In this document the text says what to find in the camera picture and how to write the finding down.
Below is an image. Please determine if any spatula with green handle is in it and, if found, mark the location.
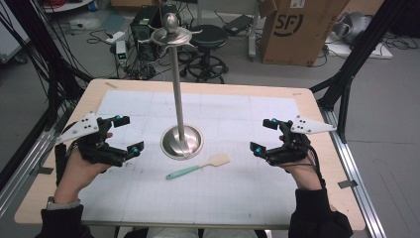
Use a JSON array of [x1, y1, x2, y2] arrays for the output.
[[164, 153, 232, 181]]

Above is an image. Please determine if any black flat device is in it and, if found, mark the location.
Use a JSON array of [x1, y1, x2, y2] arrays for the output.
[[222, 14, 254, 37]]

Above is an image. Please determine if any person's right hand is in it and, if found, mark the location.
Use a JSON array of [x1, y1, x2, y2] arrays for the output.
[[278, 134, 324, 191]]

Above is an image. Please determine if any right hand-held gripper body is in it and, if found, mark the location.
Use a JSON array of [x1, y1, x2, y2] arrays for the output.
[[263, 114, 338, 168]]

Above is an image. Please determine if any white power strip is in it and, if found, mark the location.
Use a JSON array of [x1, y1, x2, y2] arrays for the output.
[[105, 30, 126, 45]]

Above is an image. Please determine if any large cardboard box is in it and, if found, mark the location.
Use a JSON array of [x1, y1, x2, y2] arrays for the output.
[[259, 0, 352, 67]]

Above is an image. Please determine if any steel utensil rack stand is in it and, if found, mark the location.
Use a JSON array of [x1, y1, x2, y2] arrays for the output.
[[138, 12, 204, 162]]

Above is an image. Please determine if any white metal post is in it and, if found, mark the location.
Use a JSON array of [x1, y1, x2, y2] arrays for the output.
[[247, 0, 261, 62]]

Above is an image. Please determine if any white flat board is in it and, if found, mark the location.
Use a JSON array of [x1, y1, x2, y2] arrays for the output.
[[324, 33, 394, 60]]

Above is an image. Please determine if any white grid mat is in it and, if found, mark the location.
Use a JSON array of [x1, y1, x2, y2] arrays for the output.
[[78, 89, 307, 226]]

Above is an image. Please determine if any aluminium rail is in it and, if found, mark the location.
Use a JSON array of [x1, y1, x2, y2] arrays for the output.
[[0, 107, 74, 217], [318, 106, 388, 238]]

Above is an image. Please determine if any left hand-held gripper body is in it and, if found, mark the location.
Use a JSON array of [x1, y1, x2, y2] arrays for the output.
[[54, 111, 130, 168]]

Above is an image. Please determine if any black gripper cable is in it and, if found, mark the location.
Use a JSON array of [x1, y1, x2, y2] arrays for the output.
[[306, 144, 327, 190]]

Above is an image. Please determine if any black round stool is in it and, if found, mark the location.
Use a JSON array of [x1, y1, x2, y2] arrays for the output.
[[179, 24, 230, 84]]

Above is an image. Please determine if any black computer tower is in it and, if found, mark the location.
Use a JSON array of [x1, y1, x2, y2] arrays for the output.
[[130, 4, 163, 62]]

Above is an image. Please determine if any wristwatch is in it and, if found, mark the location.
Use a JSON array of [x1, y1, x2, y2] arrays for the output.
[[46, 195, 82, 211]]

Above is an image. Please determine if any grey plastic wrapped item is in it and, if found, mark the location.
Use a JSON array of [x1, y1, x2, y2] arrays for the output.
[[331, 11, 373, 45]]

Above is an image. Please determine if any white device with green display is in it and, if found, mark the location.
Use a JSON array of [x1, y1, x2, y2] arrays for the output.
[[115, 40, 129, 67]]

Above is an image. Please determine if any person's left hand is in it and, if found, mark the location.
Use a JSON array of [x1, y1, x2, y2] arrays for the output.
[[53, 132, 114, 204]]

